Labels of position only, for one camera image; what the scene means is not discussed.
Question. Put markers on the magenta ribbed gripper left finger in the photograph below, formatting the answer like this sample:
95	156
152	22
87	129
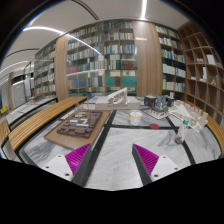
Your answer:
72	166

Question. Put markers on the dark grey house model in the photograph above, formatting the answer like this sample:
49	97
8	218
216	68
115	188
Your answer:
159	103

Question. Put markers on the right bookshelf with books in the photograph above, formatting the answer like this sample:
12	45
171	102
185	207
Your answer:
173	62

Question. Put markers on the white long building model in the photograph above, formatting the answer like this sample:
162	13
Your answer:
118	100

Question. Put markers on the left glass bookshelf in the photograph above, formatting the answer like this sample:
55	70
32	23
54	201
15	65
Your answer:
44	82

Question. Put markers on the curved wooden slatted bench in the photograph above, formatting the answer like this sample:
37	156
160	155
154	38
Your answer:
22	132

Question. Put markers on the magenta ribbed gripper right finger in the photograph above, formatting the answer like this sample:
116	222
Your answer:
152	167

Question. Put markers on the open wooden cubby shelf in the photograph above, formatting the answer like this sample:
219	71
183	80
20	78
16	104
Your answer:
204	71

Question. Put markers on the red round coaster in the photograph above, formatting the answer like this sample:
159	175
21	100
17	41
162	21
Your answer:
154	126

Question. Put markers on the white paper cup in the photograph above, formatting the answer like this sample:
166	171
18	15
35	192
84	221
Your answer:
135	118

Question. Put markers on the white angular building model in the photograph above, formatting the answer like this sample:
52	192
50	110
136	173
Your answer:
197	118

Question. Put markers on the glass-fronted central bookshelf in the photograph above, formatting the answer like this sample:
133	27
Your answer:
102	59

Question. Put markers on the brown architectural model on board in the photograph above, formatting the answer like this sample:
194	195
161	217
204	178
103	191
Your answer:
79	129

